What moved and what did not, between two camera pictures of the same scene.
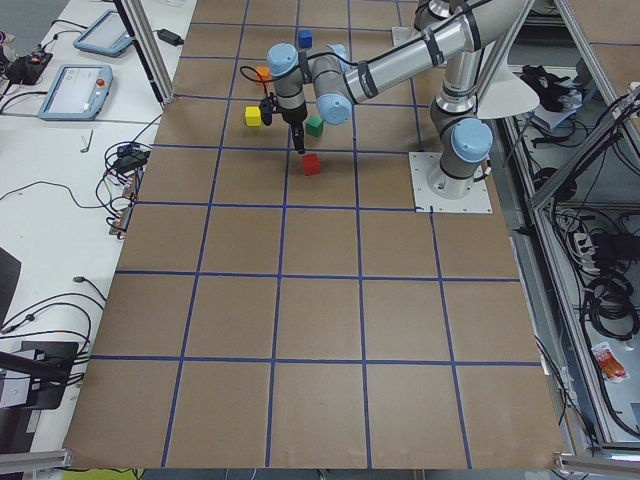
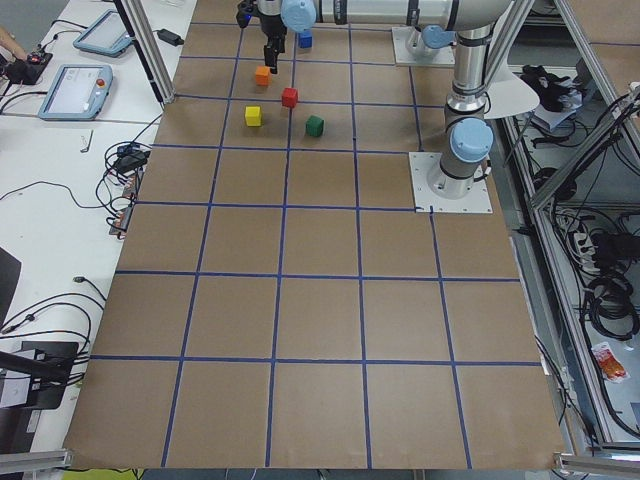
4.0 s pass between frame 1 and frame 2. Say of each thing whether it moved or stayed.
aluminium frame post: stayed
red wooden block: moved
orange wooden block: stayed
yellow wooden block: stayed
